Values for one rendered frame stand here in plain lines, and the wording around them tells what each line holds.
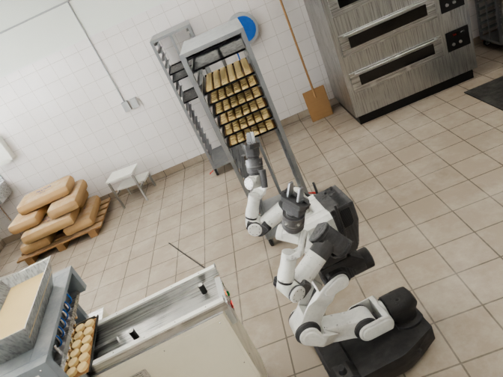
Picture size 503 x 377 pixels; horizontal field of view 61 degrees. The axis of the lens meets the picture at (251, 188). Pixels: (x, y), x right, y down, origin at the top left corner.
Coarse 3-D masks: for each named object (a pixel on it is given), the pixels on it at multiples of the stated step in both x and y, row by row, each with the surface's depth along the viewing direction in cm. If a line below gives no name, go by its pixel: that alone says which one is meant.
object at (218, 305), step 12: (216, 300) 211; (192, 312) 210; (204, 312) 209; (216, 312) 211; (168, 324) 210; (180, 324) 209; (192, 324) 211; (144, 336) 209; (156, 336) 208; (168, 336) 210; (120, 348) 209; (132, 348) 208; (144, 348) 210; (96, 360) 208; (108, 360) 208; (120, 360) 209; (96, 372) 209
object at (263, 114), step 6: (264, 108) 345; (252, 114) 350; (258, 114) 339; (264, 114) 333; (270, 114) 334; (240, 120) 343; (246, 120) 344; (252, 120) 332; (258, 120) 328; (228, 126) 342; (234, 126) 337; (240, 126) 337; (246, 126) 330; (228, 132) 331
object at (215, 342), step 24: (192, 288) 237; (216, 288) 228; (144, 312) 235; (168, 312) 227; (120, 336) 226; (192, 336) 212; (216, 336) 216; (240, 336) 229; (144, 360) 211; (168, 360) 215; (192, 360) 218; (216, 360) 222; (240, 360) 226
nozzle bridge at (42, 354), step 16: (64, 272) 236; (64, 288) 221; (80, 288) 242; (48, 304) 213; (48, 320) 201; (80, 320) 251; (48, 336) 191; (64, 336) 209; (32, 352) 185; (48, 352) 181; (64, 352) 199; (0, 368) 184; (16, 368) 180; (32, 368) 176; (48, 368) 177
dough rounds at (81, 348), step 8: (88, 320) 235; (80, 328) 231; (88, 328) 229; (72, 336) 232; (80, 336) 226; (88, 336) 223; (72, 344) 226; (80, 344) 222; (88, 344) 217; (72, 352) 217; (80, 352) 217; (88, 352) 215; (72, 360) 212; (80, 360) 210; (88, 360) 210; (64, 368) 209; (72, 368) 207; (80, 368) 204; (88, 368) 205; (72, 376) 204
